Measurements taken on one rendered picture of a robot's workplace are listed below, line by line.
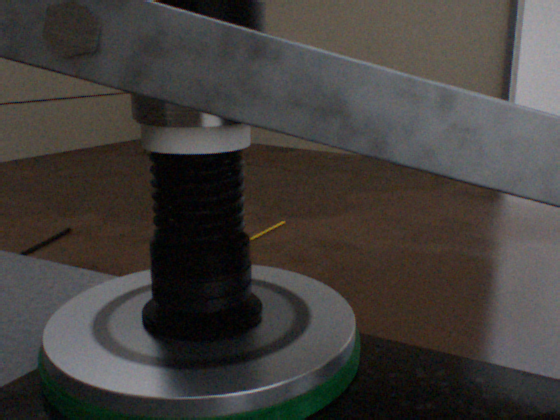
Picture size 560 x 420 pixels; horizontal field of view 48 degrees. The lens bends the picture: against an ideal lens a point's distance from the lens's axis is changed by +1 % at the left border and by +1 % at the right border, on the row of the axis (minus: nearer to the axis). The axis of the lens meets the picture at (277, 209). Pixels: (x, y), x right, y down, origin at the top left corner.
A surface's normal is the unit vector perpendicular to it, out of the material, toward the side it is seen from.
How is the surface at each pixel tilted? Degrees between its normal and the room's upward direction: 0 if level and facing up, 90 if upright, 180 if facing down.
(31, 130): 90
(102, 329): 0
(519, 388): 0
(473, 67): 90
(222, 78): 90
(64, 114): 90
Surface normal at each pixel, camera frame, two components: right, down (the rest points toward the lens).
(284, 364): 0.00, -0.97
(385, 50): -0.58, 0.22
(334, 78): 0.04, 0.26
